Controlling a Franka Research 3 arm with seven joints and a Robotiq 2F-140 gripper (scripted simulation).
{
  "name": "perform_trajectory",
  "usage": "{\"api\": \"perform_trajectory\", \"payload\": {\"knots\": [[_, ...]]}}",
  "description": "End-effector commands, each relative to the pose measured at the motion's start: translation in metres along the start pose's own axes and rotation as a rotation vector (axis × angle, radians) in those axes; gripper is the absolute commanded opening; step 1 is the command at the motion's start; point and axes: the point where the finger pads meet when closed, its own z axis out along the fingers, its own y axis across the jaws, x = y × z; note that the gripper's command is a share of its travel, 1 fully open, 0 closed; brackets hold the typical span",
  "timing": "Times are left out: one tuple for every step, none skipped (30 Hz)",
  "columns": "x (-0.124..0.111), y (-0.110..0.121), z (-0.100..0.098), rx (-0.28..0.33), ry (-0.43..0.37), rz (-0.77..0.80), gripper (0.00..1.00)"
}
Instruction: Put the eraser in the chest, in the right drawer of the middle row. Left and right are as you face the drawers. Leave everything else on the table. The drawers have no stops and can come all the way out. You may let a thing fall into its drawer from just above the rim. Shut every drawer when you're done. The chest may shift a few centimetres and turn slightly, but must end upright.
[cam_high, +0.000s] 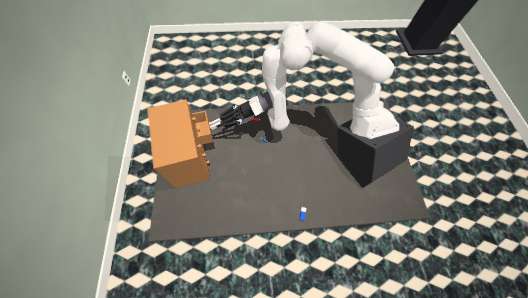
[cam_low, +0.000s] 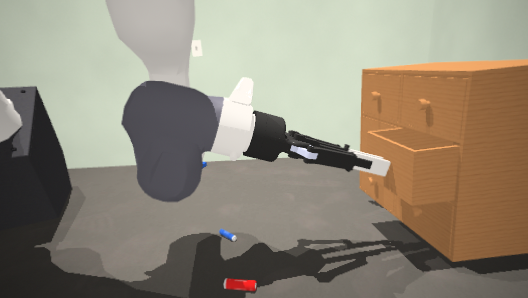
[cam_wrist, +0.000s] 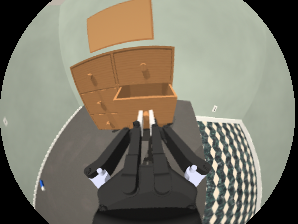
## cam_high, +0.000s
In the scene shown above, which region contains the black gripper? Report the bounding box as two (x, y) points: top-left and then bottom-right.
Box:
(209, 101), (254, 130)

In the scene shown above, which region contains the wooden chest of drawers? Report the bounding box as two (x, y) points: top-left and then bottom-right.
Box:
(148, 100), (210, 188)

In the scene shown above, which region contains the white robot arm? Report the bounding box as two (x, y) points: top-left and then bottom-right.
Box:
(249, 21), (399, 139)

